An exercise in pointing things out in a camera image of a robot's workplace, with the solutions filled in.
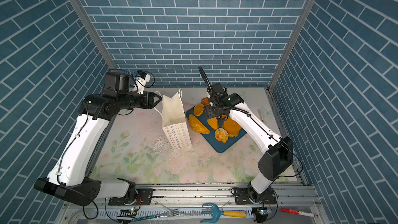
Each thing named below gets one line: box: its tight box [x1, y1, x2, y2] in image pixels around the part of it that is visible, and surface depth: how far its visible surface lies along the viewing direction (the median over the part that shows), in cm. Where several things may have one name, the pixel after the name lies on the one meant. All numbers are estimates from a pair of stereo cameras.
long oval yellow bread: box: [188, 114, 211, 135], surface depth 93 cm
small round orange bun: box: [193, 103, 204, 117], surface depth 104 cm
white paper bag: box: [161, 88, 193, 151], surface depth 80 cm
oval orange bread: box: [207, 117, 219, 131], surface depth 98 cm
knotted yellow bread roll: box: [214, 127, 230, 144], surface depth 90 cm
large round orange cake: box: [222, 117, 242, 138], surface depth 92 cm
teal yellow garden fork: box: [200, 202, 248, 223], surface depth 69 cm
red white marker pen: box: [280, 207, 319, 218], surface depth 71 cm
